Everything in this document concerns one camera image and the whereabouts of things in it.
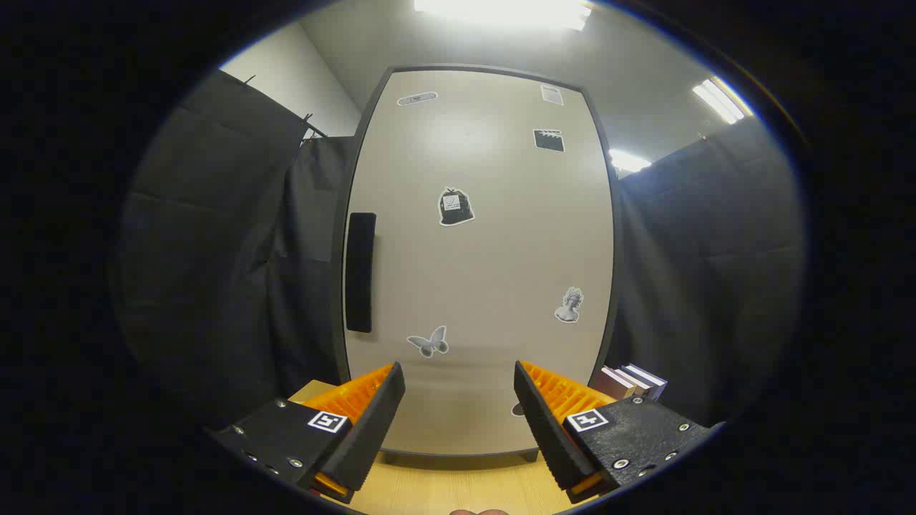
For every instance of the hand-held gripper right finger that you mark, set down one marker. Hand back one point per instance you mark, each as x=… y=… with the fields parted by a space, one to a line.
x=547 y=429

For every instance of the book with grey cover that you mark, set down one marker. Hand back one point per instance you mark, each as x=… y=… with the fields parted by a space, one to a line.
x=633 y=380

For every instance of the small ceiling light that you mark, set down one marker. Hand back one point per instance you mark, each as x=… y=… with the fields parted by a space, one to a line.
x=628 y=160

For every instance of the black backdrop cloth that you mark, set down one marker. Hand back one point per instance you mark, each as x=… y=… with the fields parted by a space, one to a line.
x=715 y=272
x=215 y=250

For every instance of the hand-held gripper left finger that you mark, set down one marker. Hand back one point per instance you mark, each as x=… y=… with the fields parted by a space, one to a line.
x=372 y=429

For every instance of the book with dark blue cover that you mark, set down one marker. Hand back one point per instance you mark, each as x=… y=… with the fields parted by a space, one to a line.
x=653 y=380

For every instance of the large ceiling light panel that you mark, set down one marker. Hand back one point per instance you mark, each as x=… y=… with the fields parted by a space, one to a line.
x=501 y=11

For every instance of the long ceiling light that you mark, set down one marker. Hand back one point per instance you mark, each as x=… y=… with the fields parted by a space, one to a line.
x=719 y=100

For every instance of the book with pink cover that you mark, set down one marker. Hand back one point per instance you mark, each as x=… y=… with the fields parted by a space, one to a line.
x=610 y=383

